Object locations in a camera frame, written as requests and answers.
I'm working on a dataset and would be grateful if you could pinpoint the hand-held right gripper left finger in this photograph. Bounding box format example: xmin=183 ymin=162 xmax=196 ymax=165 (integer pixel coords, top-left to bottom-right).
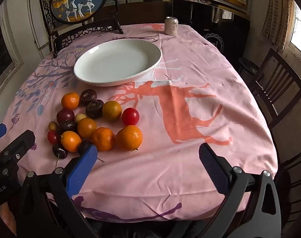
xmin=15 ymin=144 xmax=99 ymax=238

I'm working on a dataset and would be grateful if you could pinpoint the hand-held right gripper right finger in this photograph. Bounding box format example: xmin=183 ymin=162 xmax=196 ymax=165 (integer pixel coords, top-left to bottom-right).
xmin=199 ymin=142 xmax=282 ymax=238

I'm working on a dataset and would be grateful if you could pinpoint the dark cherry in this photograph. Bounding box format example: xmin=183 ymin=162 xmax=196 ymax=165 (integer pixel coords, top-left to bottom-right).
xmin=52 ymin=143 xmax=69 ymax=169

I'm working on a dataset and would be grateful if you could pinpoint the smooth small orange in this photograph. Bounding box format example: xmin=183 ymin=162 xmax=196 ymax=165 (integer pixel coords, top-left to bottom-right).
xmin=77 ymin=118 xmax=97 ymax=139
xmin=61 ymin=131 xmax=82 ymax=153

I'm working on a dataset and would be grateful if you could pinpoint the red cherry tomato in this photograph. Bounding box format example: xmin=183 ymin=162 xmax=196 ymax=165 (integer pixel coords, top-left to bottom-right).
xmin=47 ymin=130 xmax=61 ymax=145
xmin=121 ymin=107 xmax=140 ymax=126

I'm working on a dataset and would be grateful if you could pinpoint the bumpy mandarin orange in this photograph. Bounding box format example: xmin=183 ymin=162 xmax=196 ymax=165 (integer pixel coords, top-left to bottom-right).
xmin=91 ymin=127 xmax=116 ymax=152
xmin=61 ymin=92 xmax=80 ymax=110
xmin=116 ymin=125 xmax=143 ymax=151

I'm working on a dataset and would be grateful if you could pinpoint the dark brown water chestnut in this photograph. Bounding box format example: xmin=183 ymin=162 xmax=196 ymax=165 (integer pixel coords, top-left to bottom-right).
xmin=57 ymin=120 xmax=78 ymax=134
xmin=80 ymin=89 xmax=97 ymax=106
xmin=85 ymin=99 xmax=105 ymax=119

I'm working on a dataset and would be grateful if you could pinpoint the dark red plum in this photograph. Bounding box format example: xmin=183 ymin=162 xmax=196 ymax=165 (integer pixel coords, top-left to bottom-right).
xmin=56 ymin=108 xmax=75 ymax=124

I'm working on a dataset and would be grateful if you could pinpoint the yellowish orange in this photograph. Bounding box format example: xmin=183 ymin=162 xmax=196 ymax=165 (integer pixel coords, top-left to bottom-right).
xmin=102 ymin=101 xmax=123 ymax=122

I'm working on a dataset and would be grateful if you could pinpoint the white oval plate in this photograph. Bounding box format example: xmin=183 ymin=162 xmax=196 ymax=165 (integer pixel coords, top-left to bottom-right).
xmin=73 ymin=39 xmax=163 ymax=87

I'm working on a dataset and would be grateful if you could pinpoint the printed pink tablecloth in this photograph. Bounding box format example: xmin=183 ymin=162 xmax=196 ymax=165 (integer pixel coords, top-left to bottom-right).
xmin=0 ymin=23 xmax=278 ymax=222

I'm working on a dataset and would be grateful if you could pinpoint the window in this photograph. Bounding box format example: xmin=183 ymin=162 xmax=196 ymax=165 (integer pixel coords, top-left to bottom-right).
xmin=289 ymin=0 xmax=301 ymax=54
xmin=0 ymin=2 xmax=23 ymax=85

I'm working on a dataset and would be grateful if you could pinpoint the dark slatted wooden chair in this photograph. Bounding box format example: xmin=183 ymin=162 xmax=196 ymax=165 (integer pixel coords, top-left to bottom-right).
xmin=250 ymin=48 xmax=301 ymax=129
xmin=274 ymin=146 xmax=301 ymax=228

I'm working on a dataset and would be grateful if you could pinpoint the round dark stool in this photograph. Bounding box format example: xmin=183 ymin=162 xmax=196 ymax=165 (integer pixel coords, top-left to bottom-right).
xmin=238 ymin=57 xmax=260 ymax=76

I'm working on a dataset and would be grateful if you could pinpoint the black carved wooden chair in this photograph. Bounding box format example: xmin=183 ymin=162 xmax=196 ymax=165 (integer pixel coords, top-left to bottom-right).
xmin=50 ymin=26 xmax=116 ymax=58

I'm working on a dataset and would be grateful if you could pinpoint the pale drink can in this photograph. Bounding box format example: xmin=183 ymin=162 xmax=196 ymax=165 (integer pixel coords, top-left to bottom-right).
xmin=165 ymin=16 xmax=179 ymax=36

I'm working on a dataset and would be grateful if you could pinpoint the round deer painting table screen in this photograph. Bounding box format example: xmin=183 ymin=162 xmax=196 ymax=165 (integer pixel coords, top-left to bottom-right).
xmin=39 ymin=0 xmax=124 ymax=35

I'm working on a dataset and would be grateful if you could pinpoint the black glossy cabinet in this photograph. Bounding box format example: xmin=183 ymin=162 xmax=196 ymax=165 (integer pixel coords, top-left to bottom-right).
xmin=172 ymin=0 xmax=250 ymax=55

